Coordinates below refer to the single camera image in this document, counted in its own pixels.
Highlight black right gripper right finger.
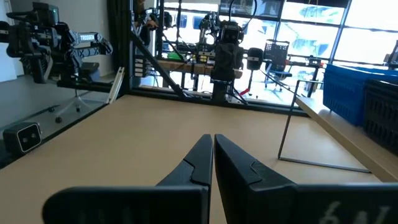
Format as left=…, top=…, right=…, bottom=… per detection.
left=214, top=133, right=398, bottom=224

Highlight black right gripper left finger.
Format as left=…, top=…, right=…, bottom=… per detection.
left=42, top=133, right=214, bottom=224

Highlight blue plastic slotted basket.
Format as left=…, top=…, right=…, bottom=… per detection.
left=322, top=73, right=374, bottom=126
left=323, top=63, right=398, bottom=82

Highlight black plastic slotted basket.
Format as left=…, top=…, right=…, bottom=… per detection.
left=363, top=86, right=398, bottom=156
left=363, top=78, right=398, bottom=94

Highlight wooden workbench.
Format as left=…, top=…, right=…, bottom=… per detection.
left=157, top=58, right=243, bottom=79

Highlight black mesh office chair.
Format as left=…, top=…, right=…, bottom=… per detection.
left=263, top=39, right=294, bottom=91

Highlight person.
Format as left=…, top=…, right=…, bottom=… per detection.
left=133, top=0, right=160, bottom=47

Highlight white flat bar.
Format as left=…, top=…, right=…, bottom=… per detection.
left=105, top=67, right=126, bottom=105

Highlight office chair base with casters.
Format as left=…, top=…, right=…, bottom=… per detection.
left=54, top=90, right=91, bottom=124

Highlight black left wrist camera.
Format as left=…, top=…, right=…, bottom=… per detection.
left=219, top=20, right=244, bottom=44

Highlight black left wrist camera cable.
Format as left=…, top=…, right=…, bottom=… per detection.
left=228, top=0, right=259, bottom=32

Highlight wooden shelf with black frame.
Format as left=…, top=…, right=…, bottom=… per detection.
left=277, top=80, right=398, bottom=184

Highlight black aluminium rig frame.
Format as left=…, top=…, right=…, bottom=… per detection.
left=40, top=0, right=310, bottom=146

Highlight black stereo camera box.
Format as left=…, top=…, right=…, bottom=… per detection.
left=2, top=121, right=43, bottom=158

